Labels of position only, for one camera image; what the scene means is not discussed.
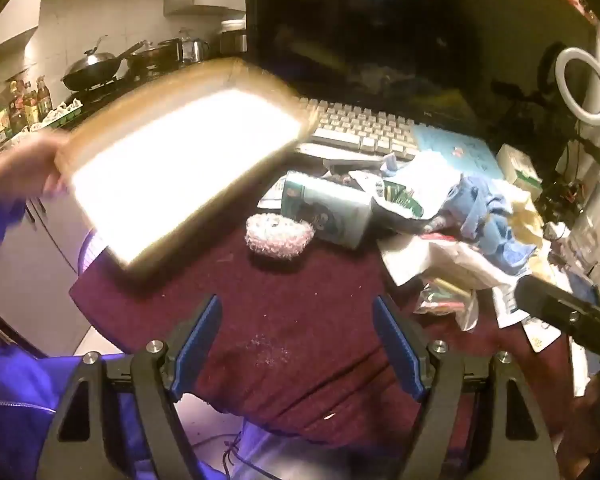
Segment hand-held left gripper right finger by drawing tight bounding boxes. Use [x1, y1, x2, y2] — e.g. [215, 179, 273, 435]
[372, 294, 561, 480]

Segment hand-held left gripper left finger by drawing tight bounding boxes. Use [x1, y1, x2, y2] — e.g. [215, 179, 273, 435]
[35, 294, 224, 480]

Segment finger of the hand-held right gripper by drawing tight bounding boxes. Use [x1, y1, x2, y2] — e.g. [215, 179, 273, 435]
[514, 274, 600, 361]

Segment blue towel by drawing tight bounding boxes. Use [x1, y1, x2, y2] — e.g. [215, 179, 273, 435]
[442, 175, 537, 275]

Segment white tray with tan rim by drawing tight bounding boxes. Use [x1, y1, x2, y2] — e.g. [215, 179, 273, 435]
[54, 57, 311, 281]

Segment person's left hand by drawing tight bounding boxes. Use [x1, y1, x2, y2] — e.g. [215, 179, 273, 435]
[0, 132, 76, 202]

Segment white card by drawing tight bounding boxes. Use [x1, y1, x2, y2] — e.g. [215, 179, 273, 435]
[522, 317, 562, 354]

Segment clear bag of colourful items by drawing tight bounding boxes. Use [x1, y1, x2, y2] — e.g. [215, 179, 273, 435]
[412, 280, 481, 332]

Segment clear glass jar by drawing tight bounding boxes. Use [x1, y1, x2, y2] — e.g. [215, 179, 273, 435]
[569, 179, 600, 272]

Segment white plastic bag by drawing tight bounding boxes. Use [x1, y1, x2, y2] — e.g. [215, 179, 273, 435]
[379, 234, 513, 303]

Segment pink fluffy knit cloth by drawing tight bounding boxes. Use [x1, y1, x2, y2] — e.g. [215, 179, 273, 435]
[245, 212, 315, 260]

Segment white green tissue box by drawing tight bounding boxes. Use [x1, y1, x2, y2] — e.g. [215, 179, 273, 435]
[495, 144, 544, 202]

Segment black light stand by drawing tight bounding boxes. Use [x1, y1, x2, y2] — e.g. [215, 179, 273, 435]
[554, 122, 600, 198]

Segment green printed tissue pack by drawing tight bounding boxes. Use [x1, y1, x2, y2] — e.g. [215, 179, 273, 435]
[280, 170, 373, 250]

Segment white green snack bag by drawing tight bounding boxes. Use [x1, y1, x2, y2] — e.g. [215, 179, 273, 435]
[352, 150, 462, 222]

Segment light blue notebook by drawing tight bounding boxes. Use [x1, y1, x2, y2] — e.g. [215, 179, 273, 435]
[412, 125, 504, 181]

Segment grey base cabinets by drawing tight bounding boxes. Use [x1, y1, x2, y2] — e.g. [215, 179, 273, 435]
[0, 194, 103, 361]

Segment purple jacket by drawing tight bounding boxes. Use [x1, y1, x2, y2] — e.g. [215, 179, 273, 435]
[0, 337, 146, 480]

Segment white keyboard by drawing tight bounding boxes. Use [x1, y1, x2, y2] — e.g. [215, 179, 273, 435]
[295, 97, 422, 162]

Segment green tray of garlic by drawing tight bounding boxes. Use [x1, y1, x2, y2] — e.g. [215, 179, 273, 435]
[41, 99, 84, 125]

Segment black gas stove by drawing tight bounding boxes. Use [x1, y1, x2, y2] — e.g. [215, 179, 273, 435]
[62, 76, 136, 107]

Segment metal pot with lid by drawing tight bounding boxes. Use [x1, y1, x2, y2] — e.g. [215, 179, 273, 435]
[126, 41, 182, 75]

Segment black wok with lid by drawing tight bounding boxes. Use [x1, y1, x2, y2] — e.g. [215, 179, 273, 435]
[61, 35, 147, 92]

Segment steel kettle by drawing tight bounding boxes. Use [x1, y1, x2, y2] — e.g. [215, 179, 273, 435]
[179, 29, 211, 64]

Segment group of cooking oil bottles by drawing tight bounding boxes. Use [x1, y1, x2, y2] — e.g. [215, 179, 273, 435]
[0, 75, 54, 147]

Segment steel cooking pot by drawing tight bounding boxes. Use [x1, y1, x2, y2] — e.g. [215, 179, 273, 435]
[219, 19, 248, 57]

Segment black computer monitor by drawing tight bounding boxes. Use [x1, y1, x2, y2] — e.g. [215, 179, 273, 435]
[245, 0, 600, 161]

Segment white cable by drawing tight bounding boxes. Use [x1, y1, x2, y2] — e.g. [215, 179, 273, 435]
[189, 430, 246, 461]

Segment white ring light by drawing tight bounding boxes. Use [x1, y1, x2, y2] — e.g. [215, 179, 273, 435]
[554, 47, 600, 127]

